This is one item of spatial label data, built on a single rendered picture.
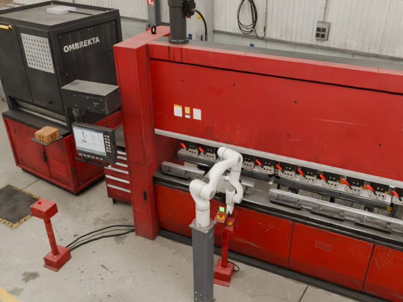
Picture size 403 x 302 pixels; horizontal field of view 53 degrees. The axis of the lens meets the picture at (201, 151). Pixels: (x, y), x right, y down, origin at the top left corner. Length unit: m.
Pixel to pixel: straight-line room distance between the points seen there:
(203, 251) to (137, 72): 1.74
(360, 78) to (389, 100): 0.28
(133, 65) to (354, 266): 2.80
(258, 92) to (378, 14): 4.17
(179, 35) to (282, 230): 2.12
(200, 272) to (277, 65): 1.96
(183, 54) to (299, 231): 2.01
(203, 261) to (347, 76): 1.98
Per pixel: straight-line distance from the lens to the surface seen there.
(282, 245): 4.25
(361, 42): 7.57
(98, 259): 4.80
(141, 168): 4.31
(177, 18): 3.79
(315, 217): 3.95
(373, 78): 3.34
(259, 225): 4.17
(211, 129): 3.91
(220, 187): 3.99
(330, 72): 3.36
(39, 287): 4.71
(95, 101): 3.79
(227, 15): 8.48
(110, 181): 5.29
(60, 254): 4.81
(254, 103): 3.63
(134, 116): 4.04
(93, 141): 4.00
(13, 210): 5.85
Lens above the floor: 3.31
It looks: 30 degrees down
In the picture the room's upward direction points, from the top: straight up
